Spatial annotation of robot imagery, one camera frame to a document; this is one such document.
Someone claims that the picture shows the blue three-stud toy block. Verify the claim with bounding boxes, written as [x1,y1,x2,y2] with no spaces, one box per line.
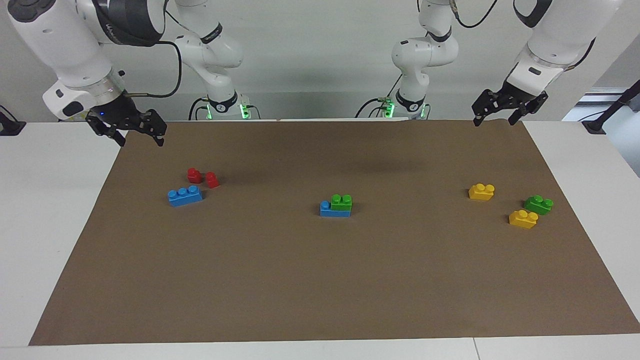
[320,200,352,218]
[167,185,204,207]

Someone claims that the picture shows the yellow two-stud toy block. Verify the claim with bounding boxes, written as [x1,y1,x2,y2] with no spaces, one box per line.
[468,183,496,201]
[508,210,539,230]

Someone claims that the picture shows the black stand with clamp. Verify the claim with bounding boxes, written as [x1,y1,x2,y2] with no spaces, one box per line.
[582,80,640,134]

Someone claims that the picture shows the black table clamp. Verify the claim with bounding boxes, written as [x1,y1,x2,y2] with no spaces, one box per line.
[0,105,26,136]

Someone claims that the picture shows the brown table mat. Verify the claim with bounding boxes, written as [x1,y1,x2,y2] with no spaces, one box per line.
[28,119,640,347]

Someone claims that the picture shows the black base cable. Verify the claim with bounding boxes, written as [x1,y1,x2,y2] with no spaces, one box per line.
[355,97,389,119]
[188,97,209,121]

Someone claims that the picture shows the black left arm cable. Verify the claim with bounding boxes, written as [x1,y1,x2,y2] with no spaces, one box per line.
[450,0,499,29]

